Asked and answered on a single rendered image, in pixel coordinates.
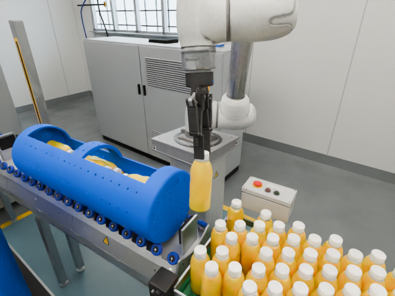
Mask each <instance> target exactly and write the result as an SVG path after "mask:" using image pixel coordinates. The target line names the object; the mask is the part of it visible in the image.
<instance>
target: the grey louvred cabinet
mask: <svg viewBox="0 0 395 296"><path fill-rule="evenodd" d="M148 41H149V39H143V38H127V37H119V36H111V37H103V38H87V39H83V46H84V50H85V56H86V62H87V66H88V72H89V78H90V82H91V88H92V93H93V99H94V103H95V109H96V115H97V119H98V125H99V131H100V134H102V135H103V139H105V140H107V141H110V142H112V143H114V144H117V145H119V146H122V147H124V148H126V149H129V150H131V151H133V152H136V153H138V154H141V155H143V156H145V157H148V158H150V159H152V160H155V161H157V162H159V163H162V164H164V165H167V166H170V158H168V157H165V155H163V154H160V153H158V152H155V151H153V150H152V149H153V148H154V147H156V145H155V144H152V141H151V138H153V137H156V136H159V135H161V134H164V133H167V132H170V131H173V130H175V129H178V128H180V127H184V126H185V111H186V98H190V91H191V87H187V86H186V82H185V73H187V71H186V70H183V69H182V57H181V52H180V51H181V48H180V41H178V43H167V44H164V43H153V42H148ZM230 50H231V45H225V46H224V47H223V48H216V68H215V69H211V72H213V80H214V84H213V86H208V89H209V93H212V94H213V100H215V101H217V102H220V101H221V99H222V96H223V95H224V94H225V93H226V92H227V80H228V74H229V62H230ZM213 130H216V131H219V132H223V133H227V134H231V135H234V136H238V137H239V139H238V140H237V141H236V142H238V144H239V145H238V146H236V147H235V148H234V149H232V150H231V151H230V152H229V153H228V154H227V155H226V165H225V181H226V180H227V179H228V178H229V177H231V176H232V175H233V174H234V173H236V172H237V171H238V169H239V164H240V158H241V150H242V137H243V129H241V130H226V129H217V128H215V129H213Z"/></svg>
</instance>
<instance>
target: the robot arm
mask: <svg viewBox="0 0 395 296"><path fill-rule="evenodd" d="M298 10H299V3H298V1H297V0H177V1H176V28H177V33H178V38H179V41H180V48H181V51H180V52H181V57H182V69H183V70H186V71H187V73H185V82H186V86H187V87H191V91H190V98H186V111H185V128H183V129H181V132H182V133H183V134H182V135H179V136H178V139H180V140H184V141H187V142H189V143H193V151H194V159H199V160H204V159H205V150H206V151H208V152H209V155H210V142H211V141H213V140H216V139H218V136H216V135H213V134H211V132H212V130H213V129H215V128H217V129H226V130H241V129H246V128H248V127H251V126H252V125H253V124H254V122H255V119H256V109H255V107H254V106H253V105H252V104H251V103H249V98H248V96H247V95H246V94H245V93H246V86H247V78H248V74H249V66H250V58H251V55H252V48H253V43H254V42H264V41H272V40H275V39H279V38H282V37H284V36H286V35H288V34H290V33H291V31H292V30H294V28H295V27H296V23H297V16H298ZM229 40H230V42H232V43H231V50H230V62H229V74H228V80H227V92H226V93H225V94H224V95H223V96H222V99H221V101H220V102H217V101H215V100H213V94H212V93H209V89H208V86H213V84H214V80H213V72H211V69H215V68H216V44H218V43H223V42H229Z"/></svg>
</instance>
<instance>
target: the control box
mask: <svg viewBox="0 0 395 296"><path fill-rule="evenodd" d="M254 181H261V182H262V185H261V186H255V185H254V184H253V182H254ZM267 187H268V188H270V189H271V191H270V192H266V191H265V188H267ZM275 190H277V191H279V195H275V194H274V191H275ZM296 193H297V190H293V189H290V188H288V187H284V186H281V185H278V184H274V183H271V182H268V181H265V180H261V179H258V178H255V177H252V176H250V177H249V179H248V180H247V182H246V183H245V184H244V185H243V187H242V192H241V199H240V200H241V202H242V207H244V208H247V209H249V210H252V211H255V212H257V213H260V212H261V211H262V210H263V209H266V210H269V211H271V213H272V215H271V218H273V219H276V220H279V221H282V222H284V223H287V222H288V220H289V217H290V215H291V213H292V211H293V207H294V202H295V198H296Z"/></svg>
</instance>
